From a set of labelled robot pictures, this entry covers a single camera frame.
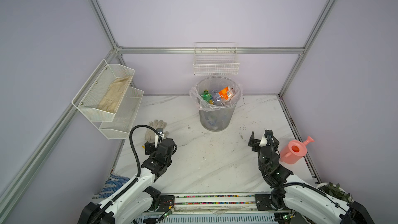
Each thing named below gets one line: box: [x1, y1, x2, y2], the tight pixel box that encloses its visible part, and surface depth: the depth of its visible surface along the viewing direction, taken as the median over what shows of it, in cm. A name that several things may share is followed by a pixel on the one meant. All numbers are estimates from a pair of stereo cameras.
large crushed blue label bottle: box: [211, 89, 223, 107], surface depth 92 cm
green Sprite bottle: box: [201, 89, 212, 103], surface depth 94 cm
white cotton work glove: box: [144, 119, 169, 143], surface depth 105 cm
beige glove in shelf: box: [96, 75, 133, 114], surface depth 80 cm
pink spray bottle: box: [279, 135, 315, 165], surface depth 82 cm
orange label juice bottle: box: [218, 86, 235, 101], surface depth 88 cm
